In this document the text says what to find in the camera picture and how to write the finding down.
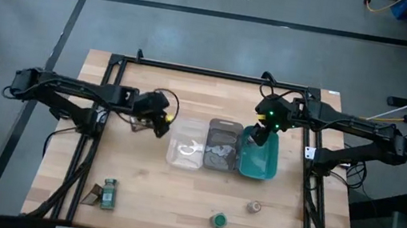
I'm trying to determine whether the grey translucent plastic bin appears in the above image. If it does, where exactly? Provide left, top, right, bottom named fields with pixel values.
left=202, top=117, right=246, bottom=174

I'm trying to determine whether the green-lid spice jar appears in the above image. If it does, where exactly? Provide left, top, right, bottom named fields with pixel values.
left=208, top=210, right=229, bottom=228

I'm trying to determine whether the black left gripper cable loop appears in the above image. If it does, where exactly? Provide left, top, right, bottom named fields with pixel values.
left=150, top=86, right=182, bottom=124

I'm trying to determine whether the black aluminium table frame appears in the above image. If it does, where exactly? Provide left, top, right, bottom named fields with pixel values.
left=19, top=36, right=381, bottom=228

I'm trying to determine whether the blue box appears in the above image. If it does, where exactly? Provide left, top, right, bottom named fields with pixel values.
left=389, top=0, right=407, bottom=21

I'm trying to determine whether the black cable bundle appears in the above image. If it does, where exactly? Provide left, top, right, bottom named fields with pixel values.
left=299, top=178, right=363, bottom=228
left=25, top=137, right=98, bottom=228

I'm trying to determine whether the clear-lid brown spice jar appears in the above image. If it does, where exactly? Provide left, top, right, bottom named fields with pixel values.
left=245, top=199, right=263, bottom=216

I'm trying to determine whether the clear plastic bin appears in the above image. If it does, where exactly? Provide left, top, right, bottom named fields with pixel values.
left=165, top=116, right=210, bottom=171

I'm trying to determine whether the green plastic bin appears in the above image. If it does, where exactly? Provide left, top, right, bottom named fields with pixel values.
left=236, top=123, right=284, bottom=182

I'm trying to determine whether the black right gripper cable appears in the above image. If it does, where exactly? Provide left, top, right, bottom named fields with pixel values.
left=257, top=70, right=312, bottom=106

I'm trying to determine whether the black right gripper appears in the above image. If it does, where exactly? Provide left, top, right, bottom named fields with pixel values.
left=250, top=93, right=303, bottom=152

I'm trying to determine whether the green herb jar with label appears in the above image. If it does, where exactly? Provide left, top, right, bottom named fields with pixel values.
left=99, top=177, right=120, bottom=212

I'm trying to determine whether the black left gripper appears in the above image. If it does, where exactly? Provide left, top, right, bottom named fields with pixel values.
left=128, top=88, right=176, bottom=140

